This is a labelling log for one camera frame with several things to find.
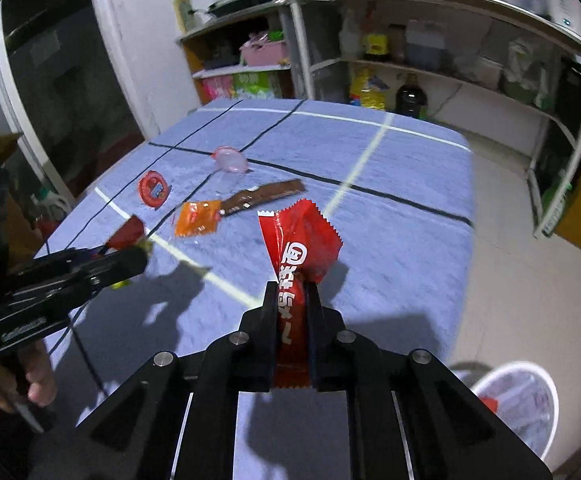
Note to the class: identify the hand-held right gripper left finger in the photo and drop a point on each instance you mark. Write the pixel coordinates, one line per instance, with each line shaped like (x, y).
(269, 320)

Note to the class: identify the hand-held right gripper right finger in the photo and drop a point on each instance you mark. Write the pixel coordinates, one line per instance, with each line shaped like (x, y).
(315, 330)

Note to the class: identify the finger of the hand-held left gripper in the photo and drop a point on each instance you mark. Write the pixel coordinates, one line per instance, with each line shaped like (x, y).
(70, 259)
(120, 266)

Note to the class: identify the small red sachet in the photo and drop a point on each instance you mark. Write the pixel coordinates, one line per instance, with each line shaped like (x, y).
(128, 230)

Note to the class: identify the red noodle packet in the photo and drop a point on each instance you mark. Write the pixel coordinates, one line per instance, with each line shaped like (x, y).
(300, 245)

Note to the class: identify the white bin with liner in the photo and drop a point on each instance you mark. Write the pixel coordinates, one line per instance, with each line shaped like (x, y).
(525, 400)

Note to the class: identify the person's left hand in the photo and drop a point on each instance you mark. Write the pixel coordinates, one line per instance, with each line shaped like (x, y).
(38, 375)

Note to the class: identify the white detergent bottle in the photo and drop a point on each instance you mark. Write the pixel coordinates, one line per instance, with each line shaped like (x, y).
(50, 205)

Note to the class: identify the red round container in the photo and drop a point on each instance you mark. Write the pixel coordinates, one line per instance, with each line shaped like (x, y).
(153, 190)

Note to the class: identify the blue checked tablecloth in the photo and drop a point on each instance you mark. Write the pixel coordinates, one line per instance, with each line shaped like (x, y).
(370, 260)

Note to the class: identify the orange sachet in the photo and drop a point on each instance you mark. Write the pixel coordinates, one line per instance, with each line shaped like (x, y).
(198, 217)

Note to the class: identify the long brown wrapper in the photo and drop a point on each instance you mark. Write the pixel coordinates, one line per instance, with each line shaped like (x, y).
(265, 194)

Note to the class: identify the small pink plastic cup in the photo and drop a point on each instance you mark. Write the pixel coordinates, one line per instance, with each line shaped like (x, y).
(230, 160)

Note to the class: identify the pink printed box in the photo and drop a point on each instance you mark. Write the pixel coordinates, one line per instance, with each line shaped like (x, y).
(218, 87)

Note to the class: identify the low wooden shelf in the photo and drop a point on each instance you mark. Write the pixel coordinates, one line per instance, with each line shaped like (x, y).
(190, 55)

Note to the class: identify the green printed box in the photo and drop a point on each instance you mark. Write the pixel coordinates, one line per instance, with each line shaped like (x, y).
(255, 85)

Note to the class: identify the yellow oil bottle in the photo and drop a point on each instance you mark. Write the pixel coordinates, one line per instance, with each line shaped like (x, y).
(368, 90)

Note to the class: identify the large dark bottle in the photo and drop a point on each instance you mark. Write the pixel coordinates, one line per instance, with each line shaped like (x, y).
(410, 97)

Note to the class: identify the pink plastic basket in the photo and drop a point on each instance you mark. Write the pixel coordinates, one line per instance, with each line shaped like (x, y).
(265, 53)

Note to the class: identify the yellow power strip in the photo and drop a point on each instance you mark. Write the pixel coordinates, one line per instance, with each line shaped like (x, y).
(184, 12)

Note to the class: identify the black induction cooker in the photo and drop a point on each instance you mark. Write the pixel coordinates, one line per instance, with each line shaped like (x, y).
(240, 5)

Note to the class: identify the soy sauce bottle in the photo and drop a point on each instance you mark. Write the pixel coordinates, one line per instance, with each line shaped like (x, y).
(375, 42)

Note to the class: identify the white plastic bottle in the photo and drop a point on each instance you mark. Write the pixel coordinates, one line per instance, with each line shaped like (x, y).
(353, 35)

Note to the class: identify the brown jar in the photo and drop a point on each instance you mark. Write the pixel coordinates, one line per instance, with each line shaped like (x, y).
(396, 42)

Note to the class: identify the grey plastic jug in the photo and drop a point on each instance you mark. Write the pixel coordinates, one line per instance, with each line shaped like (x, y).
(423, 45)

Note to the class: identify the white tub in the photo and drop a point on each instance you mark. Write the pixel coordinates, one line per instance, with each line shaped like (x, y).
(487, 72)

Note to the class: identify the bunched plastic bags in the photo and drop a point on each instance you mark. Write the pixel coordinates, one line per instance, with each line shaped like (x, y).
(522, 67)

